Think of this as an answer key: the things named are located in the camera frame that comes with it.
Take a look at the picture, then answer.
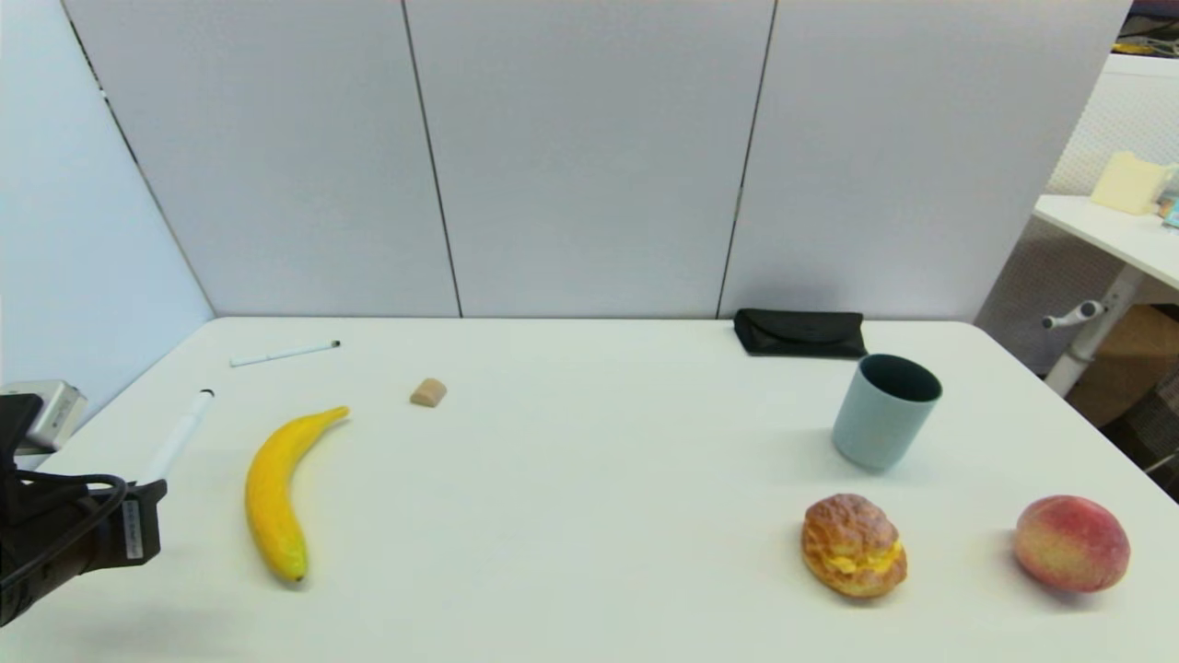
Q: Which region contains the white perforated partition panel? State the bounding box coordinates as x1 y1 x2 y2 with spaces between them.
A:
973 55 1179 377

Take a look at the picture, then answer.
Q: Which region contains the brown cardboard box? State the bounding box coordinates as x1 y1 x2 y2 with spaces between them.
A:
1067 305 1179 430

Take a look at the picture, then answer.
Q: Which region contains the pale blue cup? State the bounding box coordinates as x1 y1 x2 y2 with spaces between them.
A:
832 355 943 472

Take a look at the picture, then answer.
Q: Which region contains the red yellow peach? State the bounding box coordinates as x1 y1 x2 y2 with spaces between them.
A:
1013 494 1131 593

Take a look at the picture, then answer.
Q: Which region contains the cream coloured box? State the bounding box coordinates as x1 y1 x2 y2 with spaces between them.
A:
1090 152 1178 217

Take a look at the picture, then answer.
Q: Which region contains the white desk leg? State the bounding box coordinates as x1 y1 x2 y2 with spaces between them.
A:
1045 265 1148 398

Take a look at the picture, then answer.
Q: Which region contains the cream puff pastry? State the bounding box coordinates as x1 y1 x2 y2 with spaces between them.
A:
800 494 908 599

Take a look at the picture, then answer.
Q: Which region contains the white desk crank handle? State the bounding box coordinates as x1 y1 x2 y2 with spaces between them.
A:
1041 301 1104 332

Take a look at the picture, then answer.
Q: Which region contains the white marker black cap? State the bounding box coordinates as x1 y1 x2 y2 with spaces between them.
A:
136 389 216 486

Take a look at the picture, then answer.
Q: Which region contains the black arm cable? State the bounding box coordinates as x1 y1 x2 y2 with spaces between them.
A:
0 472 129 592

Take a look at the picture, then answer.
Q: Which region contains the yellow banana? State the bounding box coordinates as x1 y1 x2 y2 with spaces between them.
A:
245 406 351 583

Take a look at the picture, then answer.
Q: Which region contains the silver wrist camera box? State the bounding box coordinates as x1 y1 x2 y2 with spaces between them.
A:
0 380 89 453

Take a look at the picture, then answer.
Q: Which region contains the white side desk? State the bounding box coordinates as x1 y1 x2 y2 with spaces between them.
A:
1032 195 1179 292

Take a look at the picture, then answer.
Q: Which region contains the black glasses case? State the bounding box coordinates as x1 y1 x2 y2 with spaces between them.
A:
733 309 869 360

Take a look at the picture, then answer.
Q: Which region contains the thin white pen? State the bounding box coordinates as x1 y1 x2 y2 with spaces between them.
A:
229 340 342 368

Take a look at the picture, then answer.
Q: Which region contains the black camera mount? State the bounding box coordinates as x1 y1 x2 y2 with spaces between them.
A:
0 394 45 461

